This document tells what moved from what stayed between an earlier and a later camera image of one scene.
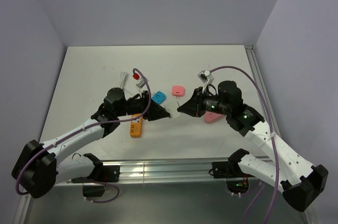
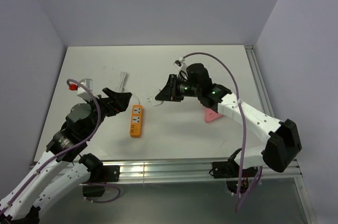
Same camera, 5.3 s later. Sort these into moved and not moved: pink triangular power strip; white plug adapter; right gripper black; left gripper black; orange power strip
Moved: white plug adapter; right gripper black; left gripper black
Not moved: orange power strip; pink triangular power strip
